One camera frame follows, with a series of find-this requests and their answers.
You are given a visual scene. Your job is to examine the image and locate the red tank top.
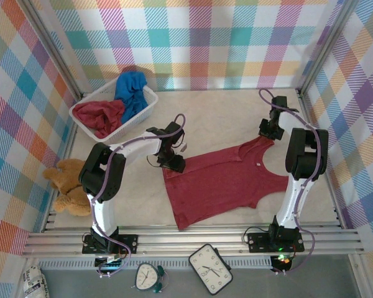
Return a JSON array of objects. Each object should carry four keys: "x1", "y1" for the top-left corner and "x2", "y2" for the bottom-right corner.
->
[
  {"x1": 161, "y1": 136, "x2": 290, "y2": 230},
  {"x1": 73, "y1": 99, "x2": 126, "y2": 140}
]

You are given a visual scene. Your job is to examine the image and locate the blue tank top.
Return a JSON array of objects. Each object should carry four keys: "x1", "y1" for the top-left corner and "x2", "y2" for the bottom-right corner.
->
[{"x1": 113, "y1": 71, "x2": 149, "y2": 125}]

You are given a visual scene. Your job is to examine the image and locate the white plastic mesh basket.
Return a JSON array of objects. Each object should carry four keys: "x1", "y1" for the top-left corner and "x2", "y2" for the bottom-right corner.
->
[{"x1": 68, "y1": 76, "x2": 159, "y2": 144}]

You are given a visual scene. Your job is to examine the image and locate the brown teddy bear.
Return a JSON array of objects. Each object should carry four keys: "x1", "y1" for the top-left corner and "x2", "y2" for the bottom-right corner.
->
[{"x1": 42, "y1": 158, "x2": 93, "y2": 217}]

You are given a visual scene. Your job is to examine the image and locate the black rectangular analog clock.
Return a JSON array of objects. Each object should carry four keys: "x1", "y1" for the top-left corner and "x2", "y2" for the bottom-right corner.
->
[{"x1": 188, "y1": 243, "x2": 234, "y2": 296}]

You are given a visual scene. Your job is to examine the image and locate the green round alarm clock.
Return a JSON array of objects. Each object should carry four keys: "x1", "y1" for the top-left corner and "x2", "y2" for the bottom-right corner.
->
[{"x1": 133, "y1": 263, "x2": 169, "y2": 294}]

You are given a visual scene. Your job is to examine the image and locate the folded newspaper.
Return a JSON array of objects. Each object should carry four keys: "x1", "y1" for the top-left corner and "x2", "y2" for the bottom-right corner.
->
[{"x1": 20, "y1": 265, "x2": 50, "y2": 298}]

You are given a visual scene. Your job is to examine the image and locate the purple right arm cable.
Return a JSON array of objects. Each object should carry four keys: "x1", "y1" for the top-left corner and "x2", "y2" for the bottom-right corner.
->
[{"x1": 259, "y1": 89, "x2": 329, "y2": 276}]

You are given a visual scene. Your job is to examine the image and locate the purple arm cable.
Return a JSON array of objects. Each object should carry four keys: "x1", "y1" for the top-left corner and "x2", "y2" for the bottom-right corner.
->
[
  {"x1": 90, "y1": 114, "x2": 187, "y2": 279},
  {"x1": 259, "y1": 89, "x2": 329, "y2": 276}
]

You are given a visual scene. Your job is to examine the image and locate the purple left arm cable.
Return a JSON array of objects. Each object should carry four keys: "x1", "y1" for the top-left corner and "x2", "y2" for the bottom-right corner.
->
[{"x1": 90, "y1": 114, "x2": 187, "y2": 279}]

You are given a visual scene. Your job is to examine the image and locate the aluminium frame rail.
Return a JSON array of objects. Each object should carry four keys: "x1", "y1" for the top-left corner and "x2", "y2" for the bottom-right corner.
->
[{"x1": 21, "y1": 228, "x2": 366, "y2": 258}]

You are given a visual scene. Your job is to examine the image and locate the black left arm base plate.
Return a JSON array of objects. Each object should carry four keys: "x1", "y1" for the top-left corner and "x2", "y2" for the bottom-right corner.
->
[{"x1": 82, "y1": 233, "x2": 139, "y2": 255}]

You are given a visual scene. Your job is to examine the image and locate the aluminium frame post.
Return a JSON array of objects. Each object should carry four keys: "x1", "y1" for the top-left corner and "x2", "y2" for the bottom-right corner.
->
[
  {"x1": 23, "y1": 0, "x2": 85, "y2": 97},
  {"x1": 298, "y1": 0, "x2": 360, "y2": 97}
]

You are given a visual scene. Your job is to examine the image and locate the perforated grey cable duct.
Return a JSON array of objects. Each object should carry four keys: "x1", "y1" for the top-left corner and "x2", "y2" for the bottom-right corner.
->
[{"x1": 39, "y1": 259, "x2": 273, "y2": 270}]

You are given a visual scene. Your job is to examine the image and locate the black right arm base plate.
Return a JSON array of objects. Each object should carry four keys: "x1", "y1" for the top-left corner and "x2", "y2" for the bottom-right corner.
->
[{"x1": 247, "y1": 232, "x2": 305, "y2": 254}]

